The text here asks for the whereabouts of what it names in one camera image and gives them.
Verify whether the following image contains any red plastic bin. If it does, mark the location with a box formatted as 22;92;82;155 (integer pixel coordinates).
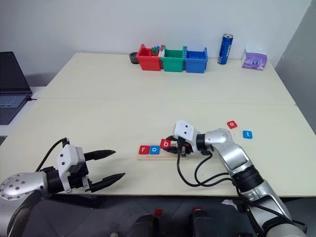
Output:
136;43;162;72

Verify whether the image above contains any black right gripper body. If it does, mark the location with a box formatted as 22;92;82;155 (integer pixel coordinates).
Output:
176;137;196;158

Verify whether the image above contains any long black right arm cable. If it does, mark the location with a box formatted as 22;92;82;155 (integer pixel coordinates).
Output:
176;142;239;188

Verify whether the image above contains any tall blue drink can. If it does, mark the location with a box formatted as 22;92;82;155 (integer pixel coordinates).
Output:
217;33;235;66

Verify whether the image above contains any short black right arm cable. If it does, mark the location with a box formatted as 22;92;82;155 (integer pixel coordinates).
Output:
194;152;234;185

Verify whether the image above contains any dark grey laptop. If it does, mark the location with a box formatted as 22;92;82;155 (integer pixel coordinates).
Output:
0;51;33;125

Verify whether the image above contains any black round ring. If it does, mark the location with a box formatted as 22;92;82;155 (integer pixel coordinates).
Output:
128;51;139;65

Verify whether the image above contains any dark rounded shape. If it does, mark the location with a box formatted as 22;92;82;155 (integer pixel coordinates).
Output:
132;213;160;237
189;209;218;237

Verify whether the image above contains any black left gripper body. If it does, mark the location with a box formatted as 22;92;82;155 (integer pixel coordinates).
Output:
68;160;96;193

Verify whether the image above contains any blue plastic bin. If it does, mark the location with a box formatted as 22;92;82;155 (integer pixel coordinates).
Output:
184;47;208;74

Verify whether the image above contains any wooden letter tray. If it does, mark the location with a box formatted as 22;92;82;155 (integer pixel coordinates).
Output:
137;147;190;161

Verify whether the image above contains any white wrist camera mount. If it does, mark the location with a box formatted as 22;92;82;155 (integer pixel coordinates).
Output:
56;144;86;194
172;119;198;153

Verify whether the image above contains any green plastic bin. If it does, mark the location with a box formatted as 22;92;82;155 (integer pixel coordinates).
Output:
160;45;186;73

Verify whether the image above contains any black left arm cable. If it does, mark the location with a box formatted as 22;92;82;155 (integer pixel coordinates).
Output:
36;138;70;172

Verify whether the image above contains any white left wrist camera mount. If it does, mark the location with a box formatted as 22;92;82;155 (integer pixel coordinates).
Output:
56;144;86;194

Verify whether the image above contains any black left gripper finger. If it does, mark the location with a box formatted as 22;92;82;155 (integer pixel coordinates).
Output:
84;149;117;162
89;172;126;193

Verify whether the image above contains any purple tissue pack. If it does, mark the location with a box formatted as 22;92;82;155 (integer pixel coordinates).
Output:
241;46;268;70

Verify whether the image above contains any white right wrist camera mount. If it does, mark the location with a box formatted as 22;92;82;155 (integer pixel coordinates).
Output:
172;119;198;153

